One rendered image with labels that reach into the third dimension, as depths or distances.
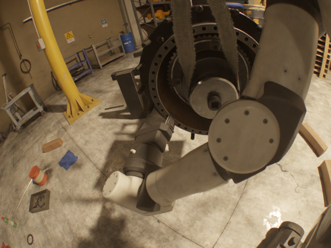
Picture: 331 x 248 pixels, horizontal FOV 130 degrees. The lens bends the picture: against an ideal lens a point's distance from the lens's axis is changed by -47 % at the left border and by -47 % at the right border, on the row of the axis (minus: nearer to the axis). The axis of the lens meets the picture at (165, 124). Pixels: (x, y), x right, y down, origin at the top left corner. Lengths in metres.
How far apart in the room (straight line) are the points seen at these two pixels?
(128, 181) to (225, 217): 0.90
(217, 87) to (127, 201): 0.34
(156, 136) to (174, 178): 0.17
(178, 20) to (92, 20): 6.64
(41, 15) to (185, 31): 2.63
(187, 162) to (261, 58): 0.17
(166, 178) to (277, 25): 0.27
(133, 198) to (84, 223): 1.14
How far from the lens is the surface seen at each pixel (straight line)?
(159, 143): 0.37
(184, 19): 0.37
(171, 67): 0.53
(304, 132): 1.81
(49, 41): 2.73
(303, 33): 0.21
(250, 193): 1.21
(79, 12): 6.85
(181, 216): 1.11
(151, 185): 0.25
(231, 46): 0.39
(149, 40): 0.48
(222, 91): 0.40
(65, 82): 2.74
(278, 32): 0.20
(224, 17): 0.37
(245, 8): 3.61
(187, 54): 0.39
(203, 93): 0.40
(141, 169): 0.32
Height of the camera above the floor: 1.08
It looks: 40 degrees down
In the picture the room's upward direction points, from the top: 15 degrees counter-clockwise
